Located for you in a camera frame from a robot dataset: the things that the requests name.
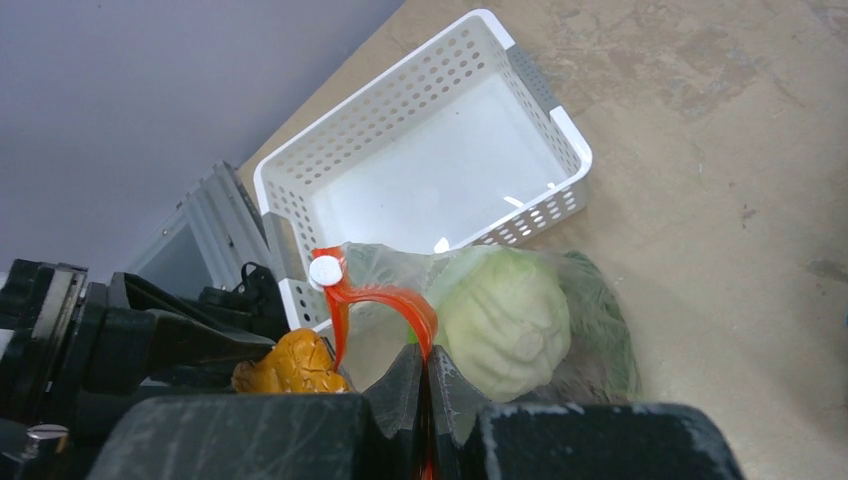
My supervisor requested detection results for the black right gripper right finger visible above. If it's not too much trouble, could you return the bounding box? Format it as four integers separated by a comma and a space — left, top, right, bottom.
428, 346, 744, 479

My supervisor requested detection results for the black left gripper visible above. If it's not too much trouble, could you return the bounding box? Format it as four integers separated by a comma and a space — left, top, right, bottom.
1, 259, 275, 423

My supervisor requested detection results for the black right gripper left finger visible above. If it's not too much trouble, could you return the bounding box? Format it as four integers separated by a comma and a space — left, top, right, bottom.
88, 345, 423, 479

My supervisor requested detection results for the orange food piece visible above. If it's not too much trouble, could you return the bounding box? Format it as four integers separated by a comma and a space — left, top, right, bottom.
231, 329, 353, 394

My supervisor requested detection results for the clear zip bag orange zipper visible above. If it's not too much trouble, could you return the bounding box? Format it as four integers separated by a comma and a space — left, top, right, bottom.
307, 242, 642, 404

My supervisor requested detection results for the green cabbage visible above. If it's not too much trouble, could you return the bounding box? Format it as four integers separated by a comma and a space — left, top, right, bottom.
424, 245, 571, 402

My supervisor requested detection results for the white plastic basket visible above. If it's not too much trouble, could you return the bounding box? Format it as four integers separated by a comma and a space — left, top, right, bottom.
253, 9, 593, 331

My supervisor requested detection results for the aluminium frame rail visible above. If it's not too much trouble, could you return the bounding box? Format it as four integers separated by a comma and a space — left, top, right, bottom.
123, 162, 271, 299

